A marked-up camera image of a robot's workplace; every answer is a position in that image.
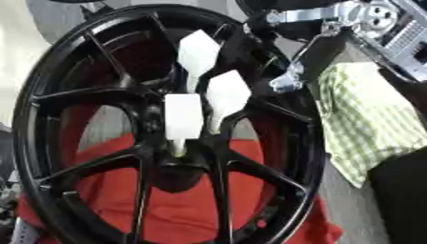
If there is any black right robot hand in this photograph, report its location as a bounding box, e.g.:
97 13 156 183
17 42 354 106
234 0 359 93

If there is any white pin with rectangular head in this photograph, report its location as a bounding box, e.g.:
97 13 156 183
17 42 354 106
163 92 206 158

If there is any black spoked wheel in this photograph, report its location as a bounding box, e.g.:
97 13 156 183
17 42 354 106
10 3 329 244

